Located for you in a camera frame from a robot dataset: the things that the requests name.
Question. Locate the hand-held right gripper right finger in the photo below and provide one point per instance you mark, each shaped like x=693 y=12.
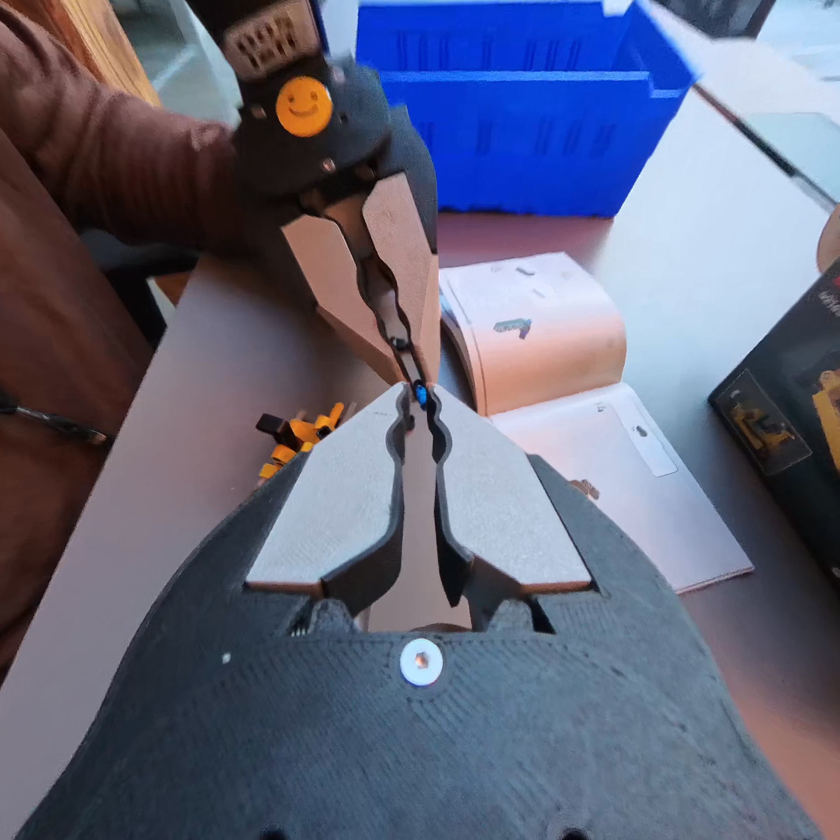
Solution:
x=505 y=518

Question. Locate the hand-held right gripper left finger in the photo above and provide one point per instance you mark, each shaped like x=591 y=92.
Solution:
x=334 y=512

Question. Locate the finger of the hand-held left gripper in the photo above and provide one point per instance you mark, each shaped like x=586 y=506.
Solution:
x=325 y=275
x=407 y=262

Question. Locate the small black lego piece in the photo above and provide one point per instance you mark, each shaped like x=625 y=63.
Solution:
x=399 y=342

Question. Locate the small blue lego pin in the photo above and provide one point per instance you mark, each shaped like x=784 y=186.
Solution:
x=421 y=397

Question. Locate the person's left forearm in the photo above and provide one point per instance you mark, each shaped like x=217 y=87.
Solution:
x=118 y=144

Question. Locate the yellow lego model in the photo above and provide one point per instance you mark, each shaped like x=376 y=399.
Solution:
x=298 y=433

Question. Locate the black lego box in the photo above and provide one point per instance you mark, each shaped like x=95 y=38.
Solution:
x=800 y=407

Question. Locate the blue plastic bin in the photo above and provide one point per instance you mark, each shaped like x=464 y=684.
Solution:
x=525 y=131

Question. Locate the white instruction booklet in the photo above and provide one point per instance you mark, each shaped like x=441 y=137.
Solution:
x=577 y=341

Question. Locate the black chair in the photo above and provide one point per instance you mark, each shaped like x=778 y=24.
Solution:
x=131 y=262

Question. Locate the wooden cabinet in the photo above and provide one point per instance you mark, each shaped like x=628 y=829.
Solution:
x=111 y=39

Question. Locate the person's brown jacket torso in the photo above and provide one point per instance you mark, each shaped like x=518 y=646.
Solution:
x=52 y=394

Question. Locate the round wooden object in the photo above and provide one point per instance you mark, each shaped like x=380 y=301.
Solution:
x=830 y=243

